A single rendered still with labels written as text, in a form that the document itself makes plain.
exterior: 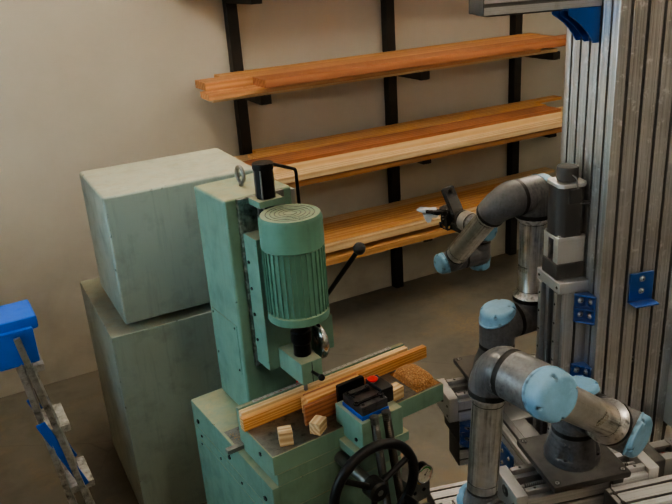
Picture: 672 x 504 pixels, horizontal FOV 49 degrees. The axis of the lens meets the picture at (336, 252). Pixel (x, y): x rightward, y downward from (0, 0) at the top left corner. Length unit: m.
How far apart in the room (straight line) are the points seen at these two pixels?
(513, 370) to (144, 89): 2.98
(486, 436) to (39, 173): 2.96
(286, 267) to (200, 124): 2.42
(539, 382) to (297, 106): 3.17
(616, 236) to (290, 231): 0.87
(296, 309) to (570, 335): 0.80
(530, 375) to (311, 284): 0.67
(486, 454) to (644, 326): 0.69
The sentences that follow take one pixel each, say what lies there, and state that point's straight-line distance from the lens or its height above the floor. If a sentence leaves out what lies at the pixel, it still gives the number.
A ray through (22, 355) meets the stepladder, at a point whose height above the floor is 1.05.
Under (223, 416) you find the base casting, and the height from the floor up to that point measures 0.80.
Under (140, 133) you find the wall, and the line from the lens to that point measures 4.23.
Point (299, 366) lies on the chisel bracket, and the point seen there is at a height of 1.06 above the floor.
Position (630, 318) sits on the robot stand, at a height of 1.14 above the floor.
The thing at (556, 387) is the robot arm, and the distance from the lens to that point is 1.65.
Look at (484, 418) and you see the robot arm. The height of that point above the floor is 1.12.
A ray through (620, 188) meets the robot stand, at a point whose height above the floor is 1.53.
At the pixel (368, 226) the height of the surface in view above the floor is 0.63.
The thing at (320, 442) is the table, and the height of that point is 0.88.
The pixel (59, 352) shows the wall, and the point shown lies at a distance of 4.51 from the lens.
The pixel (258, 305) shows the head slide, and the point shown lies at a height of 1.21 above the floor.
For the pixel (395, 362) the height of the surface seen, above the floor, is 0.93.
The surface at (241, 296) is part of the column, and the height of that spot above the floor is 1.22.
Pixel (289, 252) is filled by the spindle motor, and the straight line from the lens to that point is 1.96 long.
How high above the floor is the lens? 2.13
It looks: 21 degrees down
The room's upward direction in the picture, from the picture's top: 4 degrees counter-clockwise
